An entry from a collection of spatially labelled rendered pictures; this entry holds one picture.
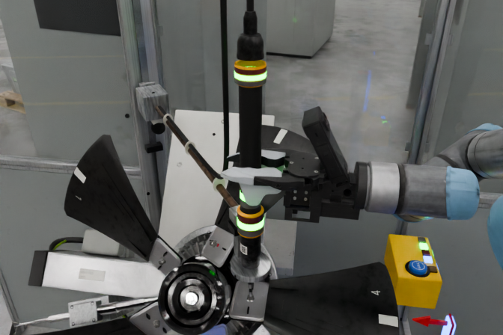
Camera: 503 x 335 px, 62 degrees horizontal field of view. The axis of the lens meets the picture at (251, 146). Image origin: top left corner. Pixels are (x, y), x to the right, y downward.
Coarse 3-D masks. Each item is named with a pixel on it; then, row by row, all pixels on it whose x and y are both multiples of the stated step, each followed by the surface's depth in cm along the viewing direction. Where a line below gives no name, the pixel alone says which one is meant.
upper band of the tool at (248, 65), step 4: (240, 60) 58; (260, 60) 58; (236, 64) 56; (240, 64) 58; (244, 64) 59; (248, 64) 59; (252, 64) 59; (256, 64) 59; (260, 64) 58; (264, 64) 56; (240, 68) 55; (244, 68) 55; (248, 68) 55; (252, 68) 55; (256, 68) 55; (260, 68) 55; (240, 80) 56; (260, 80) 56
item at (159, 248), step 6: (156, 240) 78; (156, 246) 80; (162, 246) 78; (156, 252) 81; (162, 252) 79; (168, 252) 78; (150, 258) 83; (156, 258) 82; (168, 258) 79; (174, 258) 77; (156, 264) 83; (168, 264) 80; (174, 264) 78; (162, 270) 82; (168, 270) 81
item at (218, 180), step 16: (224, 0) 60; (224, 16) 61; (224, 32) 62; (224, 48) 63; (224, 64) 64; (224, 80) 66; (224, 96) 67; (224, 112) 68; (176, 128) 99; (224, 128) 70; (192, 144) 93; (224, 144) 71; (224, 160) 73
